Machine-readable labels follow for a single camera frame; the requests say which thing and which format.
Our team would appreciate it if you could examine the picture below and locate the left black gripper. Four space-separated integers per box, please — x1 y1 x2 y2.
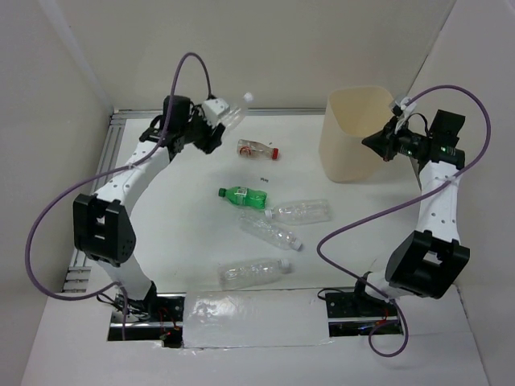
181 105 227 155

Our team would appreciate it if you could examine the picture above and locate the beige plastic bin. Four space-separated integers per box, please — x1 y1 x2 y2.
319 86 393 183

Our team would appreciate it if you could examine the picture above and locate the small red-capped clear bottle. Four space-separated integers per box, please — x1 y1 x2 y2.
237 139 279 161

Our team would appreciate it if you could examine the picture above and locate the green plastic bottle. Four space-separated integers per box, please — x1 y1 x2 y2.
218 187 267 210

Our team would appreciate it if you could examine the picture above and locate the clear bottle bottom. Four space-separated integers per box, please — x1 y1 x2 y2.
217 258 293 290

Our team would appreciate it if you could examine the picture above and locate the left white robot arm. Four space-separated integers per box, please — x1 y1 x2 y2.
73 98 229 321

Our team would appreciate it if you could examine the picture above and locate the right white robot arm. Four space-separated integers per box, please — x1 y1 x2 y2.
351 110 470 315

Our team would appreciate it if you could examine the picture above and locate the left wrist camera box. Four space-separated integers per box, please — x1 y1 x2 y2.
200 98 230 128

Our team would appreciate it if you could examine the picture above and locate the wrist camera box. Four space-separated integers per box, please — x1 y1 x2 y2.
200 98 230 128
390 96 417 133

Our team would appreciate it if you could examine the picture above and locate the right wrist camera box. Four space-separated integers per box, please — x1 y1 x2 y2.
390 96 417 133

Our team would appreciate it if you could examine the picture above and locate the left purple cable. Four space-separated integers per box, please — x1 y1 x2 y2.
24 52 214 341

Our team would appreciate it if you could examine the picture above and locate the purple cable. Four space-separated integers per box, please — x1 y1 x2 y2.
24 52 214 341
315 84 492 358

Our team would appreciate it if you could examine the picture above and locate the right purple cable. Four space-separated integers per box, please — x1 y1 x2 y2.
315 84 492 358

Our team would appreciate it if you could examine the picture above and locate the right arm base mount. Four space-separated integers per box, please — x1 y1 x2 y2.
317 288 403 338

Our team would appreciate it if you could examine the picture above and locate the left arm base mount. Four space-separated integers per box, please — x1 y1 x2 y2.
97 294 185 349

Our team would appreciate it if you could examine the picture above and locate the aluminium frame rail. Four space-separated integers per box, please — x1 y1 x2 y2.
63 108 325 294

